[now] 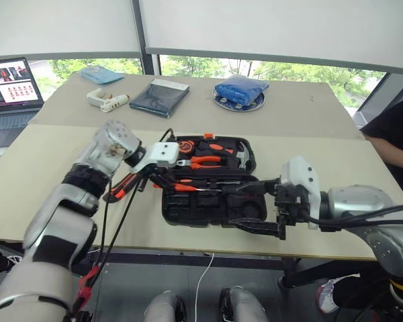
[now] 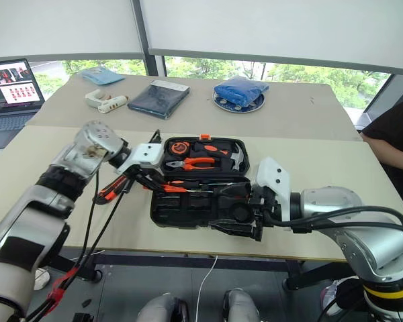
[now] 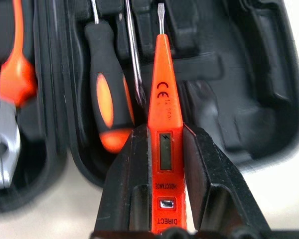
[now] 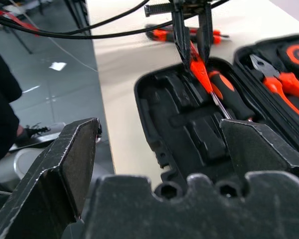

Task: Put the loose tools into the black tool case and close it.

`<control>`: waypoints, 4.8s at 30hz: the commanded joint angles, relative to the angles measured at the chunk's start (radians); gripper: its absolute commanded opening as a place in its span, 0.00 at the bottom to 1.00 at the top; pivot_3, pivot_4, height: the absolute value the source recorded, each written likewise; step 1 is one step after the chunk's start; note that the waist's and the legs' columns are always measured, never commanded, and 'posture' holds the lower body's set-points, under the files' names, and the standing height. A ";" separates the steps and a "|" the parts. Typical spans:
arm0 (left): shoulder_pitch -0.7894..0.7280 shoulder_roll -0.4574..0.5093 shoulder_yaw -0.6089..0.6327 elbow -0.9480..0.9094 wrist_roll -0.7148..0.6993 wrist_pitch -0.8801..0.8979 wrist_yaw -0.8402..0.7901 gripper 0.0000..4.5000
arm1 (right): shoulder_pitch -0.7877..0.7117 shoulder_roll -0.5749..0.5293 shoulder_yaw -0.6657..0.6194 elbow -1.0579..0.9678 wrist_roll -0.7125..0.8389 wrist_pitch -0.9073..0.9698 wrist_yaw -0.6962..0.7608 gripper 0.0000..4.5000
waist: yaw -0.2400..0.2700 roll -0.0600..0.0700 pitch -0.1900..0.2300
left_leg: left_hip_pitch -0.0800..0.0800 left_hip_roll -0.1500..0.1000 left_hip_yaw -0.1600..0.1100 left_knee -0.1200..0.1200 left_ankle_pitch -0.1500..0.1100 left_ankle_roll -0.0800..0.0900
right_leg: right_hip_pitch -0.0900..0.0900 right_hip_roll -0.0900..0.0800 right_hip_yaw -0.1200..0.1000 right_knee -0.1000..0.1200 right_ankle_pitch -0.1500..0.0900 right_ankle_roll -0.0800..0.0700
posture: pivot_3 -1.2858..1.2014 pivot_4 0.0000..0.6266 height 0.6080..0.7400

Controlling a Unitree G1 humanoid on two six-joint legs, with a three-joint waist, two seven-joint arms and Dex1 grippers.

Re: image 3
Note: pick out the silver Phillips screwdriver shaft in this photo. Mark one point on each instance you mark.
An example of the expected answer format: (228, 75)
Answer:
(134, 57)

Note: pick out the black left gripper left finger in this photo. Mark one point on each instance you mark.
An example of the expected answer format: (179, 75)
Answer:
(124, 174)

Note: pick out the black plastic tool case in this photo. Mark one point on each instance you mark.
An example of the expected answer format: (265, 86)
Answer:
(239, 74)

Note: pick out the orange voltage tester pen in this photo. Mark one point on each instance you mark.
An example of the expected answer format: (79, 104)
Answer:
(164, 99)

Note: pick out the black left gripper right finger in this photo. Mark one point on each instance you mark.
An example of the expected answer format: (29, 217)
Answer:
(214, 179)

